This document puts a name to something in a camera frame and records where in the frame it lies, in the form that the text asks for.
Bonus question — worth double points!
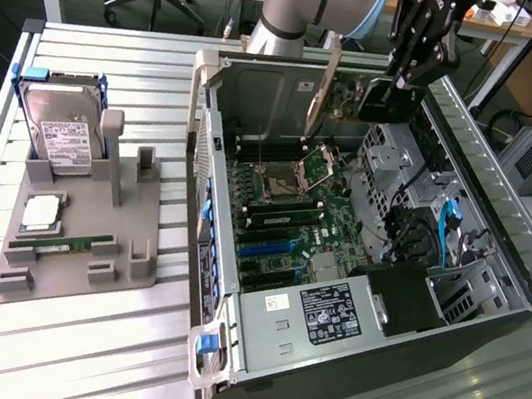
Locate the silver hard disk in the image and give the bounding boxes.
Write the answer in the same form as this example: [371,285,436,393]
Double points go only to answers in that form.
[11,79,112,184]

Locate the open black PC case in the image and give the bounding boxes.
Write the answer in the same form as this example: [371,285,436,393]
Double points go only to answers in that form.
[140,35,532,399]

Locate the thin socket locking lever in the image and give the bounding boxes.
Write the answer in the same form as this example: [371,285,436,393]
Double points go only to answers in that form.
[252,125,272,168]

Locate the black plastic air shroud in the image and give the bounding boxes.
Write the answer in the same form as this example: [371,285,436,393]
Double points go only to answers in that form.
[354,256,457,348]

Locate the low-profile graphics card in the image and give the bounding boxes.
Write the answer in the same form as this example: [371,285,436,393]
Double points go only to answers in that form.
[301,29,431,154]

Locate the grey parts rack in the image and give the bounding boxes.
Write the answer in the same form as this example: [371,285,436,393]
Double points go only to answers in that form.
[0,94,183,330]

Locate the green RAM stick, loose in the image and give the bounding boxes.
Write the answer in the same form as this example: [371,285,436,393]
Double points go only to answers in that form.
[9,223,115,268]

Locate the metal socket cover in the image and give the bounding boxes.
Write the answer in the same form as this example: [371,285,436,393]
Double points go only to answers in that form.
[295,138,345,192]

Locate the blue expansion slot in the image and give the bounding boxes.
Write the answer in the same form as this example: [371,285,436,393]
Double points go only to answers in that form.
[235,233,300,268]

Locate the blue data wire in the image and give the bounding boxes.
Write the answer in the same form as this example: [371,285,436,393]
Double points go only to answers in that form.
[429,196,464,272]

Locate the silver perforated disk bay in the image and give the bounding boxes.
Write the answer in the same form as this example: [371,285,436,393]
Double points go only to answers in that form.
[353,118,443,196]

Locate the silver CPU chip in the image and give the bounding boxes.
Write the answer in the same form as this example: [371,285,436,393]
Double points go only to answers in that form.
[20,194,64,234]

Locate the silver slanted disk bay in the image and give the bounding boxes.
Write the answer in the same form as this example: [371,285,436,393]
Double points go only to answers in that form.
[418,250,523,335]

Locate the black expansion slot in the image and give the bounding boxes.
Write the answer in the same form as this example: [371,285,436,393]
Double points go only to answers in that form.
[238,223,295,251]
[238,257,298,286]

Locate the installed RAM stick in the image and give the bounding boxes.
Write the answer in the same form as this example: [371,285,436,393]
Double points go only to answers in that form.
[246,200,325,235]

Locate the CPU socket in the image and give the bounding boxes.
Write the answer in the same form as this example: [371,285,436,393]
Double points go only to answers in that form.
[253,160,305,210]

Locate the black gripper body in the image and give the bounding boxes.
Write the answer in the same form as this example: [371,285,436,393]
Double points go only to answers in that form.
[413,0,486,42]

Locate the grey power supply unit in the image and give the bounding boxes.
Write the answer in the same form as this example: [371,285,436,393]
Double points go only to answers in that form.
[223,254,389,394]

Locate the white cardboard box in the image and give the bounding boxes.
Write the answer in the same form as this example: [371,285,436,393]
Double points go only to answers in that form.
[478,0,532,30]

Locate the silver chipset heat sink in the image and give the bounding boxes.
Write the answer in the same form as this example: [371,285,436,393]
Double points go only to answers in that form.
[308,250,345,282]

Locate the black tripod pole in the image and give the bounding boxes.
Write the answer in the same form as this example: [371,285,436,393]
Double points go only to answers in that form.
[466,0,532,129]

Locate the blue disk caddy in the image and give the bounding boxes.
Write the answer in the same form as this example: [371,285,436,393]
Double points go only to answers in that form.
[0,60,124,175]

